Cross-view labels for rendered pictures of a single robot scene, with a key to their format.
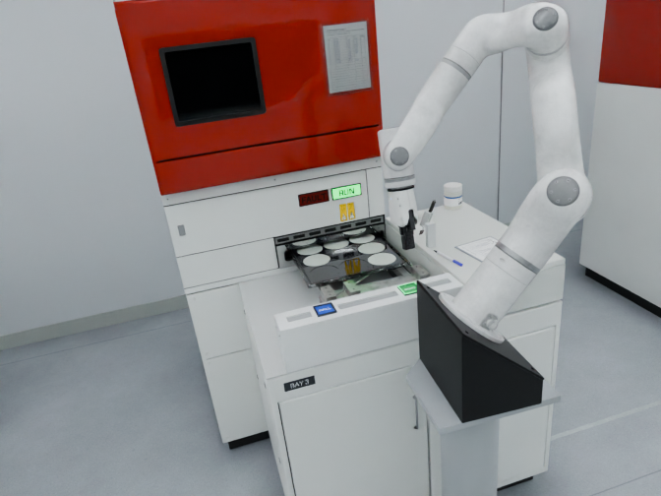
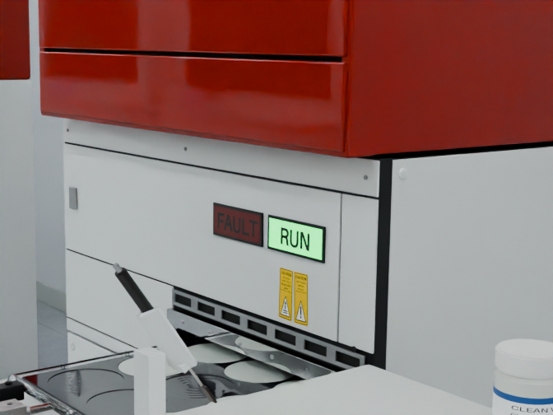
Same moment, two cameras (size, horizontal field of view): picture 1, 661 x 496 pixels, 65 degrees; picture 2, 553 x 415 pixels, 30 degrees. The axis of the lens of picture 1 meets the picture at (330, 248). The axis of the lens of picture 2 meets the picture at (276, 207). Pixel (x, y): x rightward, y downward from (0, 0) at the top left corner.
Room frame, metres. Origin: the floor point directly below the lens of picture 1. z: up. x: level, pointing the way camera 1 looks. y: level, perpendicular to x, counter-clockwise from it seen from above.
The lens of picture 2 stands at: (1.28, -1.30, 1.36)
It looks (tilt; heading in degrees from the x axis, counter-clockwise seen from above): 9 degrees down; 65
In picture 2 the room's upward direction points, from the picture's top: 1 degrees clockwise
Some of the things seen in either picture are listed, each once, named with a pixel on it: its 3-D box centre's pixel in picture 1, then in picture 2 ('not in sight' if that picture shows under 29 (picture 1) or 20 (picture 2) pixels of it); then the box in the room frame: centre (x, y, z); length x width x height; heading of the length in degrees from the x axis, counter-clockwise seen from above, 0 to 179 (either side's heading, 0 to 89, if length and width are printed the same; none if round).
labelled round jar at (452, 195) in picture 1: (452, 196); (528, 394); (1.94, -0.51, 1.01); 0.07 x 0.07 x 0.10
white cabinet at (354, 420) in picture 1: (392, 386); not in sight; (1.58, -0.18, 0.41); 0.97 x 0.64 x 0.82; 104
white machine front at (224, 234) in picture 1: (282, 223); (192, 262); (1.83, 0.17, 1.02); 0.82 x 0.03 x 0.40; 104
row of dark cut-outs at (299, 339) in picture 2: (330, 229); (258, 327); (1.87, -0.01, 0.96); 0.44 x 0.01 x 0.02; 104
